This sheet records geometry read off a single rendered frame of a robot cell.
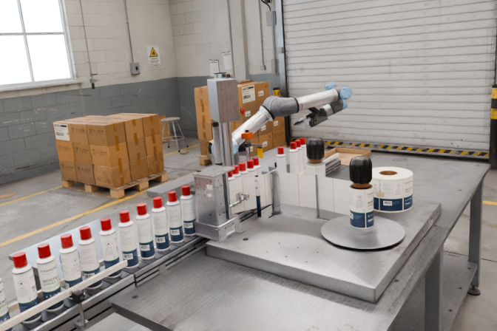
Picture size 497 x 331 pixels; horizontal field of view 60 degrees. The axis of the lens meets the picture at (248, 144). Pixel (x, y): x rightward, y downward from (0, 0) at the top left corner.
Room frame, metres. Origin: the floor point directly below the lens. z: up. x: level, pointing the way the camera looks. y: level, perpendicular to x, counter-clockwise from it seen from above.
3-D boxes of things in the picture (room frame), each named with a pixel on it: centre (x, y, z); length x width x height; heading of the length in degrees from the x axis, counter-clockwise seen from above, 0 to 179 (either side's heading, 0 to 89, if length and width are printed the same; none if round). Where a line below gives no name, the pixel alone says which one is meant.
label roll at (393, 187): (1.81, -0.60, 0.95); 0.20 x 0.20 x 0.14
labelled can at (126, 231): (1.41, 0.44, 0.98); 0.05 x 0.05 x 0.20
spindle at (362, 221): (1.54, -0.41, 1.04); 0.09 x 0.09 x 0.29
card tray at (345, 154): (2.83, -0.64, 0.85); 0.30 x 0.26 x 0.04; 143
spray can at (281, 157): (2.22, -0.17, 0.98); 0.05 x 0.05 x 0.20
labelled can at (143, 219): (1.47, 0.40, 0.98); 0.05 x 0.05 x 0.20
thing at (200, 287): (2.08, -0.19, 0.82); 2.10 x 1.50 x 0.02; 143
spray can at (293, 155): (2.31, -0.24, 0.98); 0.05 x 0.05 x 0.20
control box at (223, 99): (2.00, 0.10, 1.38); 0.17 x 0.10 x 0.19; 18
